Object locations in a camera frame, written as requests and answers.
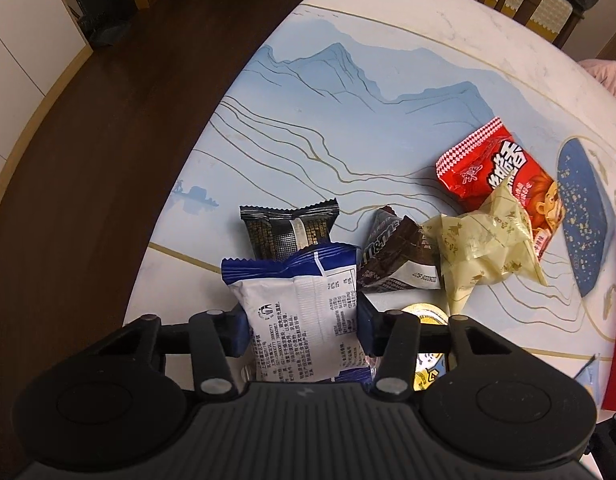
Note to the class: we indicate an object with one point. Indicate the white cabinet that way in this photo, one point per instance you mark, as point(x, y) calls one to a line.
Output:
point(41, 49)

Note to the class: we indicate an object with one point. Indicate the blue white snack packet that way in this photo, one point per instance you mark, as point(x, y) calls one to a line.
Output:
point(302, 312)

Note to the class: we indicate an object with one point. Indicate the black gold snack packet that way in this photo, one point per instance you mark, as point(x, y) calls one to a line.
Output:
point(276, 234)

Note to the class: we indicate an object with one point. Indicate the yellow minion lollipop card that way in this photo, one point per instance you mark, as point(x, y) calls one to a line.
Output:
point(431, 362)

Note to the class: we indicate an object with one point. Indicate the red lion chips bag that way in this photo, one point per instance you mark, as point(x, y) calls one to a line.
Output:
point(490, 155)

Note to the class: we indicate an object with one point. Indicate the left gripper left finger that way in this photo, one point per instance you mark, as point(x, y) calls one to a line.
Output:
point(219, 342)

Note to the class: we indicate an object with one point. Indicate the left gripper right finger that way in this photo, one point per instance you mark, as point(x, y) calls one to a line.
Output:
point(392, 337)

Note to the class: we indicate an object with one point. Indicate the cream yellow snack bag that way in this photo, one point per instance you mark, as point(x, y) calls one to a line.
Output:
point(484, 246)

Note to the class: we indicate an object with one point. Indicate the light blue snack packet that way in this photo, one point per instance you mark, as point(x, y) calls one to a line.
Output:
point(588, 377)

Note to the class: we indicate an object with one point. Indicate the pink padded chair cover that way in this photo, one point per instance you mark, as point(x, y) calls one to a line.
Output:
point(603, 71)

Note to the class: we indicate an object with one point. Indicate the dark brown snack packet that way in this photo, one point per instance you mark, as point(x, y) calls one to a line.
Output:
point(397, 255)

